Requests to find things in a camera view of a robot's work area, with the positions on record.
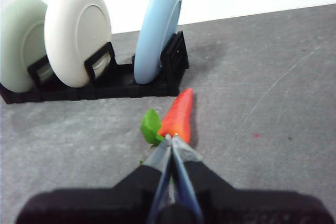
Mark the green plate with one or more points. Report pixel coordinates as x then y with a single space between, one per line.
15 45

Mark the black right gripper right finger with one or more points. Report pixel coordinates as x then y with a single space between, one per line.
249 208

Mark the black plate rack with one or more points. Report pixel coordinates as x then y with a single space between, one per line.
118 87

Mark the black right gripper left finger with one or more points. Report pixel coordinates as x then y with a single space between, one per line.
105 205

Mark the blue plate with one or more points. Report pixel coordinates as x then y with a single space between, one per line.
149 45

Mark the orange carrot with green leaves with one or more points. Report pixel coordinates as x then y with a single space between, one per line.
178 119

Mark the white plate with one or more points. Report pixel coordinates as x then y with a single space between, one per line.
68 24

